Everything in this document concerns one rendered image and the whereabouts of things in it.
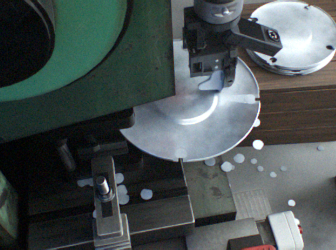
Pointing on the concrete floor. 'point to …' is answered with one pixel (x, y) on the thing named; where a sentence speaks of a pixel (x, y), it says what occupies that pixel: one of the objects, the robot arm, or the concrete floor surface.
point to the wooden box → (305, 91)
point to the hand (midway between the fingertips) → (223, 85)
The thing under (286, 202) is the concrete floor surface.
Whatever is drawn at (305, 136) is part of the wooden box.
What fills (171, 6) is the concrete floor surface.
